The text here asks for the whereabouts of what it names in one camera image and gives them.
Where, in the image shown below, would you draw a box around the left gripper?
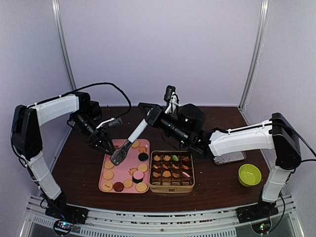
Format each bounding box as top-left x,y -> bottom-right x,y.
72,111 -> 116,156

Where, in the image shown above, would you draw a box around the silver white tongs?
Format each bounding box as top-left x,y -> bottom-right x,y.
110,119 -> 148,166

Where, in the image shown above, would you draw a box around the gold cookie tin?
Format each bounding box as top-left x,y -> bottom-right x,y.
149,151 -> 195,194

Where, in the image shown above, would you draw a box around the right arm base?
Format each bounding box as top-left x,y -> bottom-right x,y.
236,202 -> 278,235

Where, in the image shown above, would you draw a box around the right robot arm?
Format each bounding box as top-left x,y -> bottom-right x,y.
138,103 -> 302,218

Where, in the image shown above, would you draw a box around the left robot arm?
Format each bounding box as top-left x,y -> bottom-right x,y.
10,92 -> 121,201

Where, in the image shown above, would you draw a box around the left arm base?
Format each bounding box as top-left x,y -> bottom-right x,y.
45,205 -> 88,236

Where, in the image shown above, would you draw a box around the swirl butter cookie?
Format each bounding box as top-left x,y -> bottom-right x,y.
128,167 -> 138,176
138,146 -> 148,153

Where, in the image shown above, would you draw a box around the black sandwich cookie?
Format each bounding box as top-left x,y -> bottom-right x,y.
138,153 -> 149,161

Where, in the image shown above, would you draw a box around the pink plastic tray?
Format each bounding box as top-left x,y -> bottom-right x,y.
99,139 -> 150,194

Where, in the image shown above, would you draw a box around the round cookie red mark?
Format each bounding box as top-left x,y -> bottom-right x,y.
102,181 -> 113,192

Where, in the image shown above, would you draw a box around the dark red round cookie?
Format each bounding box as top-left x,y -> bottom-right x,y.
113,182 -> 124,192

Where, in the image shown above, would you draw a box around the black cookie lower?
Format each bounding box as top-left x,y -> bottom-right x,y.
132,177 -> 143,184

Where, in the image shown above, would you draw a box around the round embossed cookie bottom right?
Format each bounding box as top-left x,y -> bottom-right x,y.
136,182 -> 148,193

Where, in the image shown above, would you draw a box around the silver tin lid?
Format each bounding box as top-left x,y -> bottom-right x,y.
213,152 -> 246,165

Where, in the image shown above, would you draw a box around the green bowl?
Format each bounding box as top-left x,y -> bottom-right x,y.
238,164 -> 262,187

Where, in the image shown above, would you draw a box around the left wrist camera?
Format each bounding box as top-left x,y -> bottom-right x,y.
96,118 -> 122,129

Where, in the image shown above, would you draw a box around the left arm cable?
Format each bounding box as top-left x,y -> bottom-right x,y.
59,82 -> 132,121

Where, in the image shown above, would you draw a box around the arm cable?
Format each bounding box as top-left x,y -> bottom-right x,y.
271,118 -> 316,165
59,82 -> 132,121

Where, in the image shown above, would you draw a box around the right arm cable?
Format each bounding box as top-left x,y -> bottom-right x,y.
271,118 -> 316,165

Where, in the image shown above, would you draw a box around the left frame post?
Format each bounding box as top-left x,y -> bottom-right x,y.
51,0 -> 77,90

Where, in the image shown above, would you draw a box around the frame post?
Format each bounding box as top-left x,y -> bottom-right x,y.
51,0 -> 77,90
239,0 -> 270,113

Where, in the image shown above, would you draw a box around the aluminium front rail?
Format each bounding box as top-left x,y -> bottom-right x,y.
17,195 -> 305,237

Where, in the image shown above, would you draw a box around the right frame post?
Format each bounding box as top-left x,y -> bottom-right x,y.
239,0 -> 270,113

